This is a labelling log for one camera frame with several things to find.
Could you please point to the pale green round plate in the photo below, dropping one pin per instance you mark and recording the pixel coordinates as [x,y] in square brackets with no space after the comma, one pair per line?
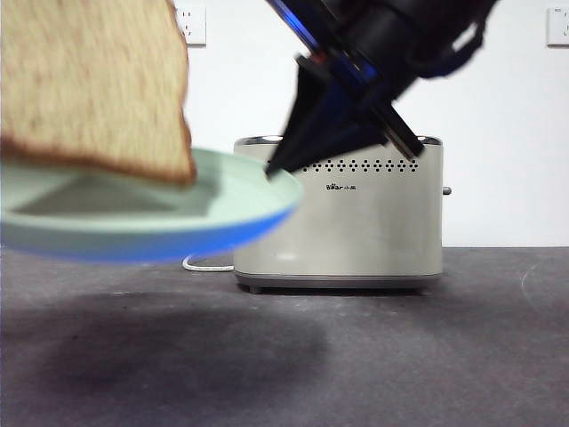
[133,231]

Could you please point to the large square bread slice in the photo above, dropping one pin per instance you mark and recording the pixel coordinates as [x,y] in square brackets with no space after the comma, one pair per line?
[89,89]

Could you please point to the white wall socket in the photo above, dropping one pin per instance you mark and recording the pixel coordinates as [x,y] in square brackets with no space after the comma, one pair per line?
[195,26]
[558,26]

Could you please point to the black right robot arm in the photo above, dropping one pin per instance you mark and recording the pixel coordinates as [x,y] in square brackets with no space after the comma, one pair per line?
[391,35]

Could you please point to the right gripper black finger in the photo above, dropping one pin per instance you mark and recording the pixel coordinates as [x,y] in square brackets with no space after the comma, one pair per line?
[302,111]
[342,129]

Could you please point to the cream and chrome toaster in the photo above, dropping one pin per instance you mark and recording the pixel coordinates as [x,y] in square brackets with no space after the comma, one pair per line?
[355,231]

